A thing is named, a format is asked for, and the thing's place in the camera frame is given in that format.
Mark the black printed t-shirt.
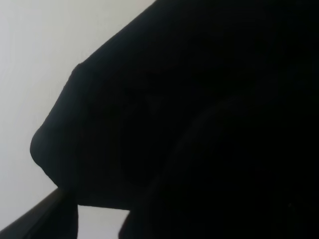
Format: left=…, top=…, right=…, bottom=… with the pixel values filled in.
left=30, top=0, right=319, bottom=239

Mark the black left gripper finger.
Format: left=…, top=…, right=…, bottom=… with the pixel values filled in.
left=0, top=189, right=78, bottom=239

